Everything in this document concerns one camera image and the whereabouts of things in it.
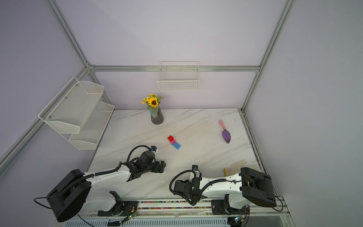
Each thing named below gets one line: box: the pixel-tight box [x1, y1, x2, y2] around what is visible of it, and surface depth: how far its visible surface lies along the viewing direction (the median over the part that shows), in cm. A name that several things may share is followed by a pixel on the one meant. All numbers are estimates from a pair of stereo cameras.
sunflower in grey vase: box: [141, 93, 165, 125], surface depth 94 cm
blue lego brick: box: [171, 141, 182, 150], surface depth 99 cm
